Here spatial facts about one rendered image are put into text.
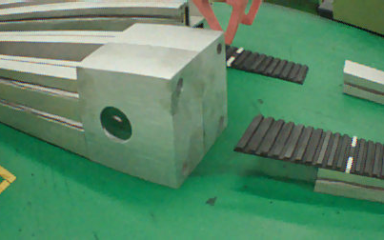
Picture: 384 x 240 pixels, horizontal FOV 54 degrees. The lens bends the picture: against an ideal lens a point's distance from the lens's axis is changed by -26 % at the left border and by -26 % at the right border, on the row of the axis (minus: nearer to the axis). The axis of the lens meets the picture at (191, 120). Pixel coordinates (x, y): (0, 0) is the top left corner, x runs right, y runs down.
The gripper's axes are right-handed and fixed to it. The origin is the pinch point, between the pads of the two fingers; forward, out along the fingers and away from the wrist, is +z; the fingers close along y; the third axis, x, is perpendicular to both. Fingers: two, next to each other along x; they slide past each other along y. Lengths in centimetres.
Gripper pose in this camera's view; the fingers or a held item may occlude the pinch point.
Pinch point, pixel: (236, 27)
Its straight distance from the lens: 56.4
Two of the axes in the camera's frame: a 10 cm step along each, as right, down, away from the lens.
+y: -4.3, 4.9, -7.6
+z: 0.4, 8.5, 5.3
